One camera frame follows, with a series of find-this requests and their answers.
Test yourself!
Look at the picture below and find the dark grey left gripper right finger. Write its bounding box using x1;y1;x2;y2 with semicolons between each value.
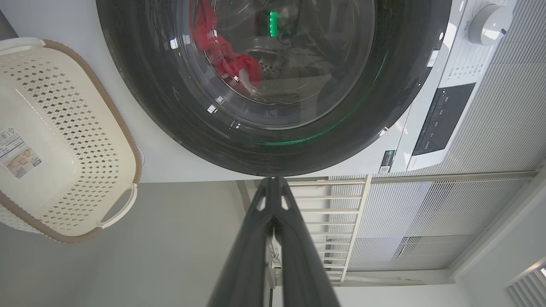
276;177;340;307

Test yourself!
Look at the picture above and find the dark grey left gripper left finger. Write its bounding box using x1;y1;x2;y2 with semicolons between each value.
208;177;278;307

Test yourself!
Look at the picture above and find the black round glass washer door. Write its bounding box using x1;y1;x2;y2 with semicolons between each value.
96;0;453;177

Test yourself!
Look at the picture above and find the red and white garment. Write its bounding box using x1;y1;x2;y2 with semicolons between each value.
190;0;263;92

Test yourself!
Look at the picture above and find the white front-load washing machine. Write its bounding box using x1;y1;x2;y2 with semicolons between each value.
0;0;519;184

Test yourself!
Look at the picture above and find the black QR code sticker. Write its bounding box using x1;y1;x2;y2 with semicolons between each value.
378;150;396;174

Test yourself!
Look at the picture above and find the black washing machine control panel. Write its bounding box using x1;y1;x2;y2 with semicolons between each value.
412;83;476;156

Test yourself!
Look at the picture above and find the steel washer drum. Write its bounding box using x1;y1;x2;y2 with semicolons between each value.
179;0;376;128

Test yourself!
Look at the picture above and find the cream perforated laundry basket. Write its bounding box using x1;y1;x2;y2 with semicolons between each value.
0;38;142;243

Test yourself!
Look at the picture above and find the white printed label sticker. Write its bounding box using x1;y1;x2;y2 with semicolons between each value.
0;127;43;180

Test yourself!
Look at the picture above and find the white control dial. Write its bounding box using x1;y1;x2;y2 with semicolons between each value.
468;4;514;46

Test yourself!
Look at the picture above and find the white metal railing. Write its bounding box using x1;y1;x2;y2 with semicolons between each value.
237;171;538;286

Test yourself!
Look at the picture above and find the white louvred vent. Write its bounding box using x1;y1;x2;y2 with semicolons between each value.
507;264;546;307

